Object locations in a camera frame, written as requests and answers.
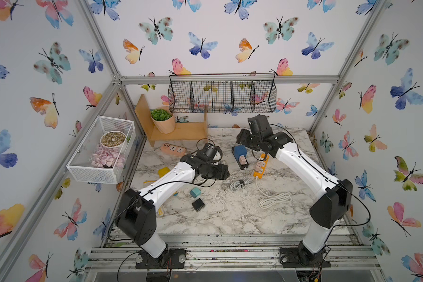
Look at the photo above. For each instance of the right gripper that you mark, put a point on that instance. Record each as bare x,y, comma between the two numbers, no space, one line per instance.
244,136

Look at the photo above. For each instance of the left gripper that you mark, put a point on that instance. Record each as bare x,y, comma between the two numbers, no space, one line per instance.
221,173

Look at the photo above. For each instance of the blue plug adapter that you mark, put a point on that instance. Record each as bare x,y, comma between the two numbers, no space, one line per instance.
238,151

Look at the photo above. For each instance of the pink power strip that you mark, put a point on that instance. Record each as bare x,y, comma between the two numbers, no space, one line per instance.
173,150

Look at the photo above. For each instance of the teal plug adapter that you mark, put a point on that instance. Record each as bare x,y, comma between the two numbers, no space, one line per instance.
195,192

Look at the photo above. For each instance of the black plug adapter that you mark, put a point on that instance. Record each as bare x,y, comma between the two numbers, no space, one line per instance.
198,205

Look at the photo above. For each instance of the black power strip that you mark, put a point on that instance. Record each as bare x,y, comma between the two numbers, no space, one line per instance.
242,167

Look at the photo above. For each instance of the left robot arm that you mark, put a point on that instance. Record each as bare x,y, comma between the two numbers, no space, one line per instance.
136,216

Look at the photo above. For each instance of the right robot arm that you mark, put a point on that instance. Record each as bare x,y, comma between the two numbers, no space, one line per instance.
333,195

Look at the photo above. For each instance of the pink plug adapter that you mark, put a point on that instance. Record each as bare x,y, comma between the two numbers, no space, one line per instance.
242,160

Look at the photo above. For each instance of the orange power strip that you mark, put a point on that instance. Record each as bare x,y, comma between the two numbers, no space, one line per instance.
261,166

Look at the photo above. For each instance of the wooden shelf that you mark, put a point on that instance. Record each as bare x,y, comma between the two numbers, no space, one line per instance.
181,131

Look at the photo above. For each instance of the yellow toy shovel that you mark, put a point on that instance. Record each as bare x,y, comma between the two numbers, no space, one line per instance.
146,183

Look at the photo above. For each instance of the potted green plant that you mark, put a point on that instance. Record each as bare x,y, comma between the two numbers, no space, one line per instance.
163,120

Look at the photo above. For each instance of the bowl of pebbles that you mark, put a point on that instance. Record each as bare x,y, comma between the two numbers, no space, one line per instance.
113,139

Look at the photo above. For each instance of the pink succulent flowers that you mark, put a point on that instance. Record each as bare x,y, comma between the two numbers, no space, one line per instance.
108,158

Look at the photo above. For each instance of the cable bundle of black strip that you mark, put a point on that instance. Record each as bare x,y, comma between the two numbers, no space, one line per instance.
240,184

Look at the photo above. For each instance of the black wire basket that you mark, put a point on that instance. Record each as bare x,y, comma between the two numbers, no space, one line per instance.
231,94

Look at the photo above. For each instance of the white wire basket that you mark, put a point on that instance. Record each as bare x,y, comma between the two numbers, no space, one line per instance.
80,166

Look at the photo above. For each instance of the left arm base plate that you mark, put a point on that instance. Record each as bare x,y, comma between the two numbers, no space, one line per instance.
169,259

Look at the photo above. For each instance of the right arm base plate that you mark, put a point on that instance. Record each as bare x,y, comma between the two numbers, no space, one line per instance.
300,257

